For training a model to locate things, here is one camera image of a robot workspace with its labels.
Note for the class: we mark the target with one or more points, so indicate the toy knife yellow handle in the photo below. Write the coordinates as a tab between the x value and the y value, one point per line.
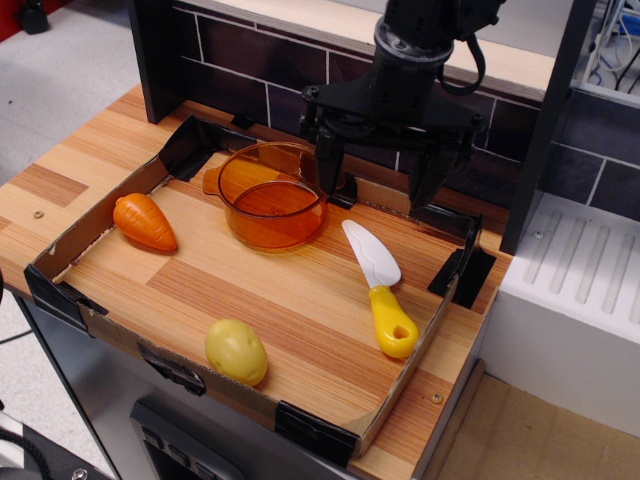
395	331

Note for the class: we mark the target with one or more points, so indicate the yellow toy potato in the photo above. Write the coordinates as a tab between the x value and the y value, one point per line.
234	349

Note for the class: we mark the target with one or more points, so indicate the dark grey shelf post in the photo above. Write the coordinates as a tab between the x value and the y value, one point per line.
558	91

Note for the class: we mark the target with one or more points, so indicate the transparent orange plastic pot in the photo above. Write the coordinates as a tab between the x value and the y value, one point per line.
271	194

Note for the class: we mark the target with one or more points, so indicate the dark grey left post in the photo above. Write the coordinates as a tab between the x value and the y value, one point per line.
159	32

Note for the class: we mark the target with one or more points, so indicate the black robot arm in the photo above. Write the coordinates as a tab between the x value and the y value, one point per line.
436	25

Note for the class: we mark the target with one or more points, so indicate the orange toy carrot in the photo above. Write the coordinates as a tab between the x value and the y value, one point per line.
140	219

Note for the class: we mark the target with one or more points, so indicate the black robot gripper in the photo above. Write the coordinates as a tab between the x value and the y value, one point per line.
393	106

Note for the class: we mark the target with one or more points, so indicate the white toy sink drainboard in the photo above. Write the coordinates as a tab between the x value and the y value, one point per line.
565	323

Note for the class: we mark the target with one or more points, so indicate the black toy oven panel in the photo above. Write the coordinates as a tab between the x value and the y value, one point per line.
175	454

